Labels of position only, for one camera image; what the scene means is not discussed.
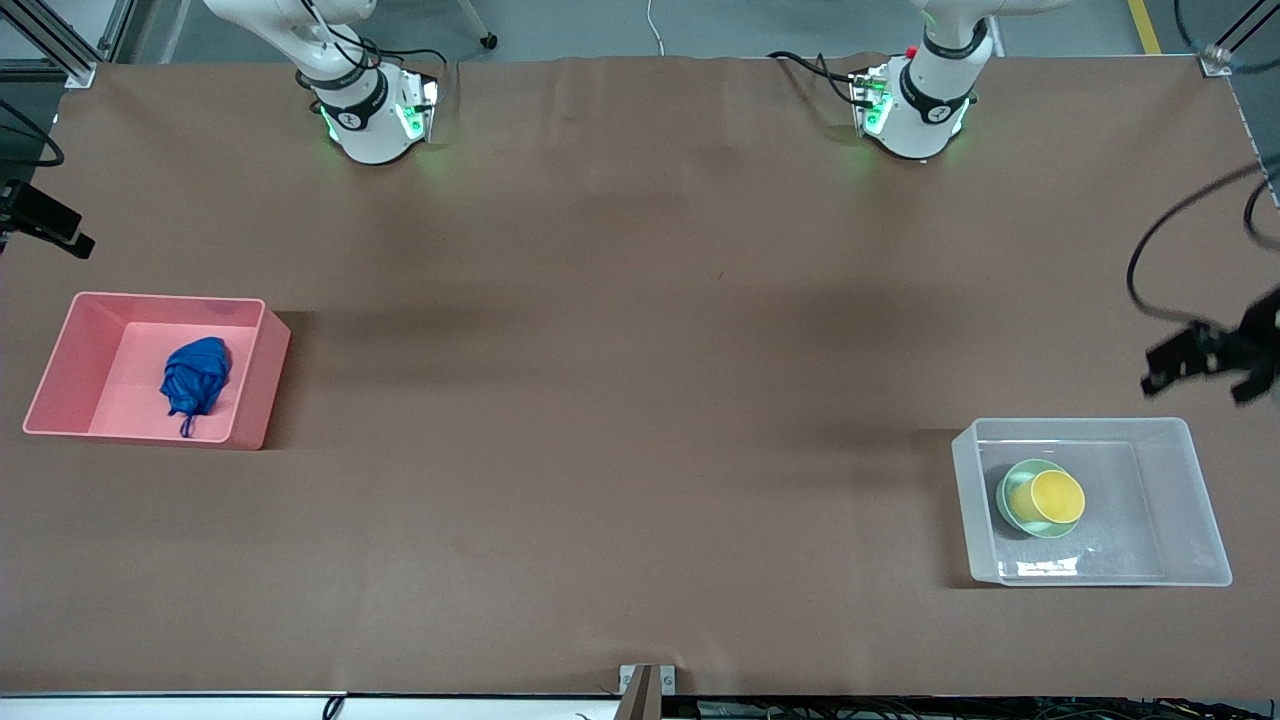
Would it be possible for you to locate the metal table edge bracket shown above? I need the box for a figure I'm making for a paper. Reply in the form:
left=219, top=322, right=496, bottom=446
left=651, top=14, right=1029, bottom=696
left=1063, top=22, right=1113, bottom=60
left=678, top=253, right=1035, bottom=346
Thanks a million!
left=618, top=664, right=677, bottom=720

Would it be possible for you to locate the brown paper table cover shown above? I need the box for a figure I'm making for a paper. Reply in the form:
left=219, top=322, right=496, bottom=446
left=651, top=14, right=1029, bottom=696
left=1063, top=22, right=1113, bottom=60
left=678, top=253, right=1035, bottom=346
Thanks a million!
left=0, top=52, right=1280, bottom=699

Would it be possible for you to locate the yellow plastic cup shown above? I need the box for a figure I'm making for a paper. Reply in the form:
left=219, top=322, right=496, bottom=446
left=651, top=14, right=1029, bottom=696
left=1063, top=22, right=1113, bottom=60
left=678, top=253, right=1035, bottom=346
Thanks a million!
left=1007, top=468, right=1087, bottom=531

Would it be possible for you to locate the pink plastic bin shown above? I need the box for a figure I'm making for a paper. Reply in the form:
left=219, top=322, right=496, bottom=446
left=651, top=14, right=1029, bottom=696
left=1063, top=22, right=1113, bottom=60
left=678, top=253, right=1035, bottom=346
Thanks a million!
left=22, top=291, right=292, bottom=452

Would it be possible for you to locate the mint green bowl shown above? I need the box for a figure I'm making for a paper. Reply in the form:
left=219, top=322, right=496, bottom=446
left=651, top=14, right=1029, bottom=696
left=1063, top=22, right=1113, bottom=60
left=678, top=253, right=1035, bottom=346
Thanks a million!
left=995, top=458, right=1086, bottom=541

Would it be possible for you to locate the clear plastic storage box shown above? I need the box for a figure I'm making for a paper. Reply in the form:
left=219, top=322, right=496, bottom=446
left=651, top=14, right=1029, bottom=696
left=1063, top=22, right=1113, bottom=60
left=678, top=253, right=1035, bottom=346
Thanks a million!
left=950, top=417, right=1233, bottom=588

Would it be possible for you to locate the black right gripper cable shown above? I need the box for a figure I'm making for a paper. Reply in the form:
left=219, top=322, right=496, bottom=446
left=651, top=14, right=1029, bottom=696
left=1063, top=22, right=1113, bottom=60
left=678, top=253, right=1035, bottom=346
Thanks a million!
left=0, top=100, right=65, bottom=169

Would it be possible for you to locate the white stand leg with caster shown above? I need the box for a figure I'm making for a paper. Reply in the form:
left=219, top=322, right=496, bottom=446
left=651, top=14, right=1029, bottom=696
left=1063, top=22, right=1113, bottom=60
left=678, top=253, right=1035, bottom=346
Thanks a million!
left=455, top=0, right=499, bottom=51

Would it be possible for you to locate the aluminium frame profile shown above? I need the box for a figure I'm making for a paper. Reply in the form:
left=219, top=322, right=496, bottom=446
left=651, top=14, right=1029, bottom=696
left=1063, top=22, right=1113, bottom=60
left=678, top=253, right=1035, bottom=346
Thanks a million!
left=0, top=0, right=138, bottom=87

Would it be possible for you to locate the blue cloth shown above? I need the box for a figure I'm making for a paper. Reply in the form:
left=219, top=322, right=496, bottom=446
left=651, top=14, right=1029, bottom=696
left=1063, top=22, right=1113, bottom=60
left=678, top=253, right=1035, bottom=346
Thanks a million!
left=160, top=337, right=234, bottom=439

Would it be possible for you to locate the black left arm base cable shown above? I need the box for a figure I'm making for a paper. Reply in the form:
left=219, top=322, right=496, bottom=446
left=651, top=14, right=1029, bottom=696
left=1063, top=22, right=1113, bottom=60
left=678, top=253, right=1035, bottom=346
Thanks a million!
left=767, top=50, right=867, bottom=107

